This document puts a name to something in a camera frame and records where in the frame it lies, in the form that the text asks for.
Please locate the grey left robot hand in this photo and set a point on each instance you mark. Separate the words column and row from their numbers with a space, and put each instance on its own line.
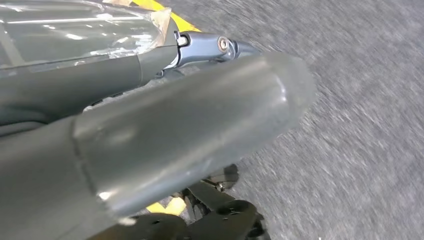
column 165, row 132

